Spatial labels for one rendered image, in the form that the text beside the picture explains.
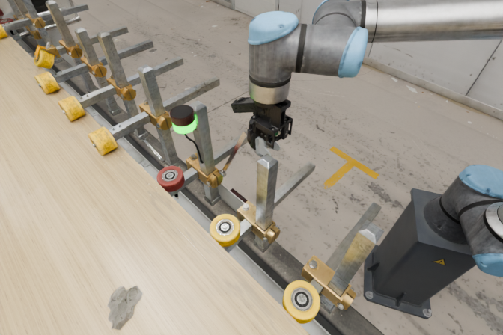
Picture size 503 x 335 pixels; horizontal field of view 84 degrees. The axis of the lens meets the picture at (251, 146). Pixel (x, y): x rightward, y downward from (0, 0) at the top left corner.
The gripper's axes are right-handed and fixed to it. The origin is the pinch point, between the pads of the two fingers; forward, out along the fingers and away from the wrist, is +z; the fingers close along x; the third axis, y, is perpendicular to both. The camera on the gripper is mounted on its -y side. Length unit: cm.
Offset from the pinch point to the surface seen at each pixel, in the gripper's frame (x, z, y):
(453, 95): 250, 96, 20
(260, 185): -9.6, -2.0, 9.1
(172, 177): -18.9, 10.7, -18.5
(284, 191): 5.7, 18.8, 6.3
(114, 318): -49, 10, 4
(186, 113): -12.3, -12.7, -14.3
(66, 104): -28, 4, -68
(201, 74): 114, 101, -187
